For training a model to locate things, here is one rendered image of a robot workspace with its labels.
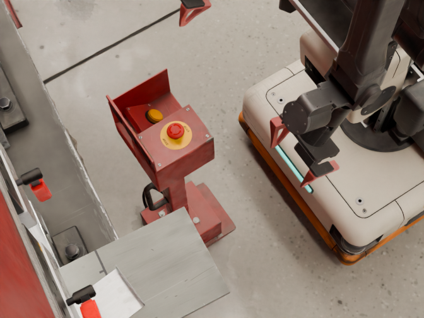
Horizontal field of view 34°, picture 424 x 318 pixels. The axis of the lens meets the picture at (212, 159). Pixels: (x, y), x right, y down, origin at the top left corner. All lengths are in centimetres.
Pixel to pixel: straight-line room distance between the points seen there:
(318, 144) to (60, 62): 158
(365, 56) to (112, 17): 178
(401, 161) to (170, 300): 111
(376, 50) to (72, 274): 64
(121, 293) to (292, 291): 110
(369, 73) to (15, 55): 85
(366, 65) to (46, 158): 73
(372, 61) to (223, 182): 136
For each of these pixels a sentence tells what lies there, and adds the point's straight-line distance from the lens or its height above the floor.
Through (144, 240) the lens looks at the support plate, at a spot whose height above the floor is 100.
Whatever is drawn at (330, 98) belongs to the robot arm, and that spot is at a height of 121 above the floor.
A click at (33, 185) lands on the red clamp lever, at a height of 122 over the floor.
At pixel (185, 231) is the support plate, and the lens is 128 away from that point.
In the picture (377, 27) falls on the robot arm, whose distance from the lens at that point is 102.
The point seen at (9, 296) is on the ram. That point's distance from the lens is 63.
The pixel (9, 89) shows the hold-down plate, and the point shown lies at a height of 90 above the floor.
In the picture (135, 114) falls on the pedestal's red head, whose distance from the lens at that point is 168.
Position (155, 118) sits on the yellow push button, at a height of 73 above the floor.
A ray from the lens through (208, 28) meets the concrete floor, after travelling 269.
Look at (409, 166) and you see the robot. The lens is 218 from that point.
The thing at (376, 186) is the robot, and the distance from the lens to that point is 213.
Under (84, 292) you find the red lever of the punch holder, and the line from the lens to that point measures 100.
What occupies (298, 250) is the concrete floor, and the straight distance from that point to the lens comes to 232.
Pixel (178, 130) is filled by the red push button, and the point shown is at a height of 81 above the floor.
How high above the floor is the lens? 222
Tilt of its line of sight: 66 degrees down
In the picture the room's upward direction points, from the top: 3 degrees counter-clockwise
